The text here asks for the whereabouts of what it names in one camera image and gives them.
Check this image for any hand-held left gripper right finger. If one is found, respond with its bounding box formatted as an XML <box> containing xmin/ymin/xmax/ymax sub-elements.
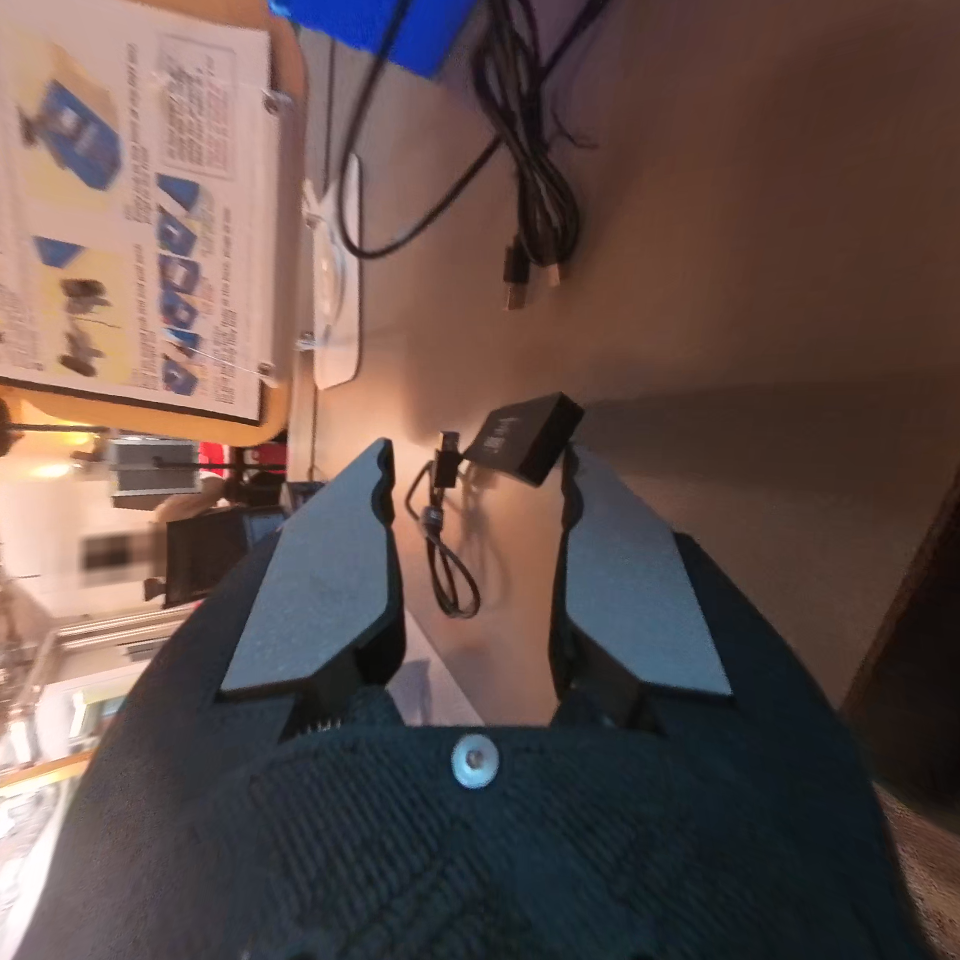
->
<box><xmin>549</xmin><ymin>448</ymin><xmax>734</xmax><ymax>710</ymax></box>

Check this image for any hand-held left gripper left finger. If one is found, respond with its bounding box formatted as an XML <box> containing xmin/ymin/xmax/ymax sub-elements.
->
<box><xmin>219</xmin><ymin>438</ymin><xmax>408</xmax><ymax>697</ymax></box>

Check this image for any instruction sheet on clipboard stand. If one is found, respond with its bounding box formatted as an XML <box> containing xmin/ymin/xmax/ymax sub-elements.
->
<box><xmin>0</xmin><ymin>0</ymin><xmax>310</xmax><ymax>445</ymax></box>

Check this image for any blue plastic bin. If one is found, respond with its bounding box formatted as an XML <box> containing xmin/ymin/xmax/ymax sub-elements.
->
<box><xmin>268</xmin><ymin>0</ymin><xmax>481</xmax><ymax>80</ymax></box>

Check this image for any black usb cable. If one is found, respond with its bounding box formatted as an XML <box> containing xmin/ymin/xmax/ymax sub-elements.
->
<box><xmin>471</xmin><ymin>0</ymin><xmax>601</xmax><ymax>312</ymax></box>
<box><xmin>337</xmin><ymin>45</ymin><xmax>504</xmax><ymax>260</ymax></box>

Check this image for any black usb hub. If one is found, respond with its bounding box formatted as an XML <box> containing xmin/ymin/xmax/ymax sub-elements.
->
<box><xmin>459</xmin><ymin>390</ymin><xmax>586</xmax><ymax>489</ymax></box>

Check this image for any white stand base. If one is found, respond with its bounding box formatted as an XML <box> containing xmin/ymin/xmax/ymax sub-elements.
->
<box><xmin>302</xmin><ymin>153</ymin><xmax>366</xmax><ymax>391</ymax></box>

